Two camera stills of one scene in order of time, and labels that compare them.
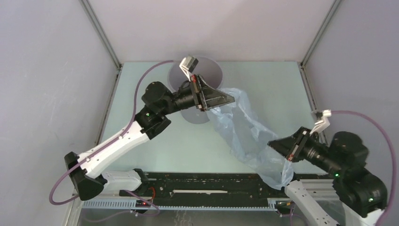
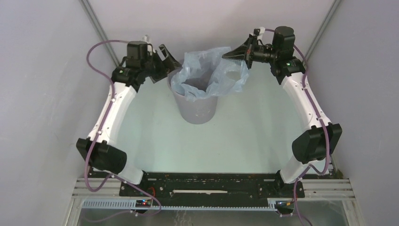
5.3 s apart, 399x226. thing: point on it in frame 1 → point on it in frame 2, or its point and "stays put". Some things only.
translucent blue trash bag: [248, 139] → [199, 73]
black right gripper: [290, 146] → [245, 52]
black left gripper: [205, 96] → [168, 65]
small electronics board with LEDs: [141, 203] stays put
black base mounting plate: [168, 187] stays put
